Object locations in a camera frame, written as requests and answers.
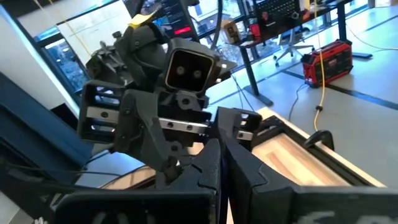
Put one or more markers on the red portable power station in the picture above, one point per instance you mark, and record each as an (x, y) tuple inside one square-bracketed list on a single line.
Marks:
[(329, 63)]

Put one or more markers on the yellow tape tag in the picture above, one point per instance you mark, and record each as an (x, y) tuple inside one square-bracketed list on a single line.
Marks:
[(140, 19)]

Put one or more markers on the black perforated panel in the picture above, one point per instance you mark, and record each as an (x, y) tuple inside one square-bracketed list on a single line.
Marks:
[(280, 15)]

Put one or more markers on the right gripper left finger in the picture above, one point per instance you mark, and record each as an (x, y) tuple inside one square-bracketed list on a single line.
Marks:
[(155, 205)]

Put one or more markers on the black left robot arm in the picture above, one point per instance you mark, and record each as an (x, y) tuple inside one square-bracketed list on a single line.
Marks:
[(140, 53)]

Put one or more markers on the grey office chair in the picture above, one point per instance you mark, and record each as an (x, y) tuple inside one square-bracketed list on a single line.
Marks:
[(292, 46)]

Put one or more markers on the large window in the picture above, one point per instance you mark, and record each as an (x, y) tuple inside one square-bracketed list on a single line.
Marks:
[(81, 40)]

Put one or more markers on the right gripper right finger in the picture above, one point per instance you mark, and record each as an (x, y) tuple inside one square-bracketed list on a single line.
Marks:
[(295, 205)]

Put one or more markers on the small cardboard box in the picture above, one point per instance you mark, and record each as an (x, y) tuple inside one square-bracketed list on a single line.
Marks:
[(231, 31)]

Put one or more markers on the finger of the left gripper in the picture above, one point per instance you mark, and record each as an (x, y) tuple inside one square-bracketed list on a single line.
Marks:
[(146, 137), (227, 124)]

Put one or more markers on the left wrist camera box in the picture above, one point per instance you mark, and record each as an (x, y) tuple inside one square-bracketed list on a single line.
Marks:
[(189, 70)]

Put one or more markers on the black screen with red bar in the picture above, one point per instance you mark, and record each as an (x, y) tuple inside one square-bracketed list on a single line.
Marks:
[(168, 15)]

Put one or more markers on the black table clamp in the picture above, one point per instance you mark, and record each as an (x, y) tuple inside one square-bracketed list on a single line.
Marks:
[(320, 133)]

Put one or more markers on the black-legged standing desk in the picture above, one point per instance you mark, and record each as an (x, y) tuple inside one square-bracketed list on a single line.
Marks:
[(248, 71)]

